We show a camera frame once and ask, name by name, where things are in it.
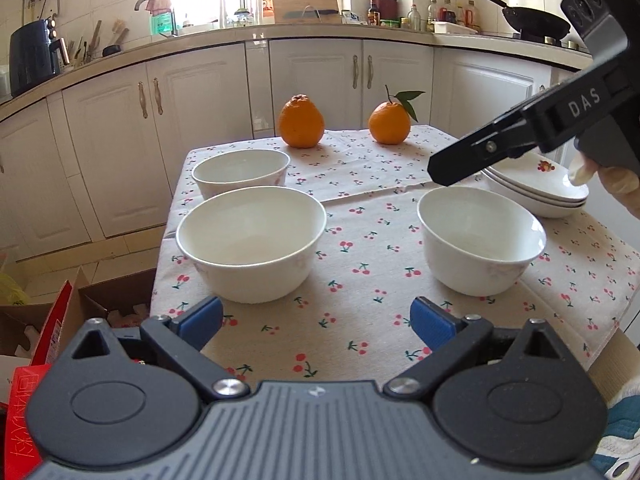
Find dark blue air fryer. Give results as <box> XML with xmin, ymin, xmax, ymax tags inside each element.
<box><xmin>9</xmin><ymin>17</ymin><xmax>71</xmax><ymax>99</ymax></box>

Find person's right hand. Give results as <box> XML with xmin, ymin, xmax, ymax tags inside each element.
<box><xmin>569</xmin><ymin>152</ymin><xmax>640</xmax><ymax>221</ymax></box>

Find brown cardboard box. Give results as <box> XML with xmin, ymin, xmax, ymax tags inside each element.
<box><xmin>0</xmin><ymin>266</ymin><xmax>157</xmax><ymax>363</ymax></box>

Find red cardboard box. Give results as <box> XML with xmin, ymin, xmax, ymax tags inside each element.
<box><xmin>0</xmin><ymin>280</ymin><xmax>87</xmax><ymax>480</ymax></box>

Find white floral bowl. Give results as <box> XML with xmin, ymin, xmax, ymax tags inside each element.
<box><xmin>176</xmin><ymin>186</ymin><xmax>327</xmax><ymax>304</ymax></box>
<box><xmin>417</xmin><ymin>186</ymin><xmax>547</xmax><ymax>296</ymax></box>
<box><xmin>191</xmin><ymin>149</ymin><xmax>291</xmax><ymax>201</ymax></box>

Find white small-cherry tablecloth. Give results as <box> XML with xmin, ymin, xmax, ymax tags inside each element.
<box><xmin>170</xmin><ymin>124</ymin><xmax>571</xmax><ymax>207</ymax></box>

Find beige cherry-print tablecloth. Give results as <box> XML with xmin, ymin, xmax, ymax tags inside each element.
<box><xmin>150</xmin><ymin>180</ymin><xmax>640</xmax><ymax>396</ymax></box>

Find dark red knife block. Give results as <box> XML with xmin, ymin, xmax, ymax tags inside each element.
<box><xmin>374</xmin><ymin>0</ymin><xmax>400</xmax><ymax>26</ymax></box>

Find orange with green leaf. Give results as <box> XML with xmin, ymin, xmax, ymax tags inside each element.
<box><xmin>368</xmin><ymin>85</ymin><xmax>426</xmax><ymax>145</ymax></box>

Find utensil holder with utensils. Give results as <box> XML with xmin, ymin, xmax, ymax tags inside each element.
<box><xmin>67</xmin><ymin>20</ymin><xmax>132</xmax><ymax>67</ymax></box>

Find white kitchen cabinet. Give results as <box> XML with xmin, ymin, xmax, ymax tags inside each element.
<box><xmin>0</xmin><ymin>22</ymin><xmax>640</xmax><ymax>263</ymax></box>

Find black wok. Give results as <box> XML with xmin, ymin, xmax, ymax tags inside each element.
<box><xmin>470</xmin><ymin>0</ymin><xmax>572</xmax><ymax>42</ymax></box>

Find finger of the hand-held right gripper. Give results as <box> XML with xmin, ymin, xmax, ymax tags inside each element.
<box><xmin>428</xmin><ymin>107</ymin><xmax>546</xmax><ymax>188</ymax></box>

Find white fruit-print plate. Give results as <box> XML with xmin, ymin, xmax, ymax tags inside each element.
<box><xmin>486</xmin><ymin>176</ymin><xmax>589</xmax><ymax>209</ymax></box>
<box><xmin>481</xmin><ymin>152</ymin><xmax>590</xmax><ymax>201</ymax></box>
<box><xmin>491</xmin><ymin>184</ymin><xmax>586</xmax><ymax>219</ymax></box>

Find steel kitchen faucet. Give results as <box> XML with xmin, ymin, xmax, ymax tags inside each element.
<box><xmin>133</xmin><ymin>0</ymin><xmax>177</xmax><ymax>37</ymax></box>

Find yellow plastic bag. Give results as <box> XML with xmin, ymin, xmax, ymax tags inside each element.
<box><xmin>0</xmin><ymin>271</ymin><xmax>32</xmax><ymax>307</ymax></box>

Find bumpy orange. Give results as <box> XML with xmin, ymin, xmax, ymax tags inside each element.
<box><xmin>278</xmin><ymin>93</ymin><xmax>326</xmax><ymax>149</ymax></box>

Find green dish soap bottle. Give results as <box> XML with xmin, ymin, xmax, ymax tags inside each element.
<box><xmin>150</xmin><ymin>9</ymin><xmax>176</xmax><ymax>37</ymax></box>

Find wooden cutting board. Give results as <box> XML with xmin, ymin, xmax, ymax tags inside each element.
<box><xmin>271</xmin><ymin>0</ymin><xmax>341</xmax><ymax>25</ymax></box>

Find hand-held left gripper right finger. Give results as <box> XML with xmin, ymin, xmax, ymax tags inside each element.
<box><xmin>382</xmin><ymin>296</ymin><xmax>563</xmax><ymax>402</ymax></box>

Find white rectangular tray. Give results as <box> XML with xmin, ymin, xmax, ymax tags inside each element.
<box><xmin>432</xmin><ymin>20</ymin><xmax>479</xmax><ymax>35</ymax></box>

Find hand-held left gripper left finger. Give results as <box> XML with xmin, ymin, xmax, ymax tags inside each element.
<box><xmin>72</xmin><ymin>296</ymin><xmax>250</xmax><ymax>402</ymax></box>

